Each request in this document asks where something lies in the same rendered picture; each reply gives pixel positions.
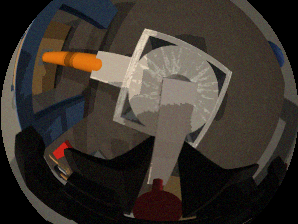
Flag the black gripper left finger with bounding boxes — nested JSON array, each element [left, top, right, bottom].
[[64, 136, 154, 214]]

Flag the red flat bar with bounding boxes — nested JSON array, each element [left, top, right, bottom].
[[53, 140, 73, 160]]

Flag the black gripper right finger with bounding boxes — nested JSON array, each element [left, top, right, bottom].
[[177, 140, 259, 218]]

